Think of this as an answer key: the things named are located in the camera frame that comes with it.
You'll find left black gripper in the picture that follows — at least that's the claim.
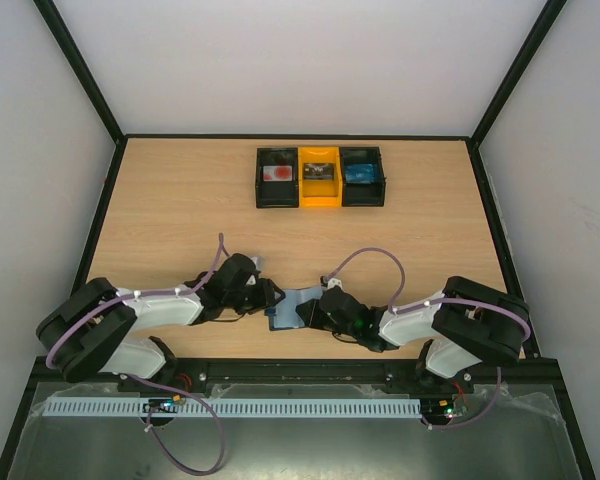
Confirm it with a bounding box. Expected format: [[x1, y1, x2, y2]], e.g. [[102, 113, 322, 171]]
[[225, 278, 286, 315]]

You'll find navy blue card holder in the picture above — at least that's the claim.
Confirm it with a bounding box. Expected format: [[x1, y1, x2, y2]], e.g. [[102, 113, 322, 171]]
[[265, 286, 323, 331]]

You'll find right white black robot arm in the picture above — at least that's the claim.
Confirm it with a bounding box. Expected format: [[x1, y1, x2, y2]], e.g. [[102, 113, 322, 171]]
[[295, 276, 531, 392]]

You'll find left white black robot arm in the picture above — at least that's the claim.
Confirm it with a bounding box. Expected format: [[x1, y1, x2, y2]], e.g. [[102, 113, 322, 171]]
[[36, 253, 285, 383]]

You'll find red white card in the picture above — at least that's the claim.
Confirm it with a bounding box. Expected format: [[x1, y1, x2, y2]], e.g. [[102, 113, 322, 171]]
[[262, 165, 293, 182]]

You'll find left black bin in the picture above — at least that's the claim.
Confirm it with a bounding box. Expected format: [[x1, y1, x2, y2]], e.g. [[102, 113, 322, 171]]
[[255, 147, 299, 209]]

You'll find black bin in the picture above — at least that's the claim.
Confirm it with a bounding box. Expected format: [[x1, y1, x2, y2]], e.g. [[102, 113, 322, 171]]
[[255, 147, 299, 209], [339, 146, 386, 207]]

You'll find yellow middle bin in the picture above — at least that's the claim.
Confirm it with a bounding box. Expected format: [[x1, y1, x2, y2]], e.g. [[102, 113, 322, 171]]
[[298, 146, 343, 208]]

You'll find right black bin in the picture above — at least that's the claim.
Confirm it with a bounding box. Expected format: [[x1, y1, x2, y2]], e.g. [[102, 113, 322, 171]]
[[339, 146, 386, 207]]

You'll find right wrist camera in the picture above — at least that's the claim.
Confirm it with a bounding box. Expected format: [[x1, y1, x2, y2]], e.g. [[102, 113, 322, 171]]
[[320, 276, 342, 290]]

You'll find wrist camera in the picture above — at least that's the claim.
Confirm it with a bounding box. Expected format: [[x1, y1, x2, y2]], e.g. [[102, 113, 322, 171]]
[[250, 255, 265, 272], [320, 276, 342, 290]]

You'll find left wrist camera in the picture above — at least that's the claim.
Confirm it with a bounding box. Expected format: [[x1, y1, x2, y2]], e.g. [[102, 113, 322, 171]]
[[250, 255, 265, 272]]

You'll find grey slotted cable duct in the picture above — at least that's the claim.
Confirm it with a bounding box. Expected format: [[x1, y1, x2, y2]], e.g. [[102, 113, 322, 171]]
[[42, 397, 421, 419]]

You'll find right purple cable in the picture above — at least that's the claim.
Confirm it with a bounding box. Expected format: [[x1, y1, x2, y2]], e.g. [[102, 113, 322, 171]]
[[324, 247, 533, 431]]

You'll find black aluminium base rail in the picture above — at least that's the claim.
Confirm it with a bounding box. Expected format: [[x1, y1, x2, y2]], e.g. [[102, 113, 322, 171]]
[[27, 357, 566, 398]]

